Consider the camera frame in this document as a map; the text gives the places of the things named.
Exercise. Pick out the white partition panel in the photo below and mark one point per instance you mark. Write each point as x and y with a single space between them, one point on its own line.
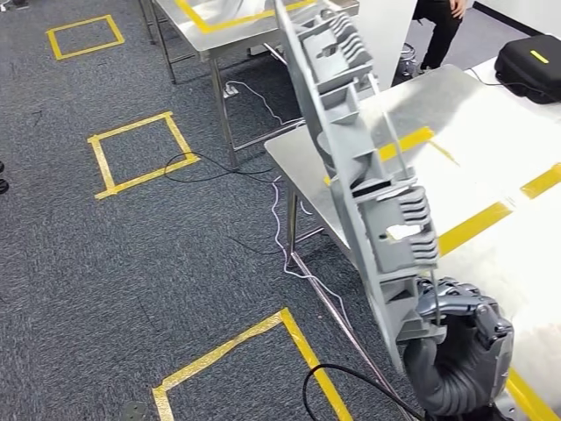
385 40

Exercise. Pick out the white table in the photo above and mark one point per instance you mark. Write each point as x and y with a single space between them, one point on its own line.
484 74

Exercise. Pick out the stainless steel workbench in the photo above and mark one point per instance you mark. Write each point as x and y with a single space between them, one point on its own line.
482 145

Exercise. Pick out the person's foot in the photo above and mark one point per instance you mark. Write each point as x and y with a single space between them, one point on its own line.
3 186

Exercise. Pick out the stainless steel table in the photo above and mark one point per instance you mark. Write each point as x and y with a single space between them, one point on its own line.
245 35

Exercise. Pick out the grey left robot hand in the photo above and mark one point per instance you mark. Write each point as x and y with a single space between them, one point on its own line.
133 412

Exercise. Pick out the person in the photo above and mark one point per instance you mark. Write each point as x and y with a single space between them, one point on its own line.
438 35

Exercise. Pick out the yellow floor tape square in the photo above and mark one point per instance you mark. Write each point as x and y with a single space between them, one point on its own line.
53 45

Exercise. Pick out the grey plastic hubcap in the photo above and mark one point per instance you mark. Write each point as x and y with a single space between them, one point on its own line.
346 151

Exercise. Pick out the white power strip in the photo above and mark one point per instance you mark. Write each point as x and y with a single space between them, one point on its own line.
231 91

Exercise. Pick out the chrome stool base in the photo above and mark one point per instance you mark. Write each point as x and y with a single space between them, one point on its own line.
405 61

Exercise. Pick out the black carrying case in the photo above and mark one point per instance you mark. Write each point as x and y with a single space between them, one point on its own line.
525 75

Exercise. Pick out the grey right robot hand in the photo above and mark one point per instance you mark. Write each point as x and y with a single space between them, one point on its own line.
495 348

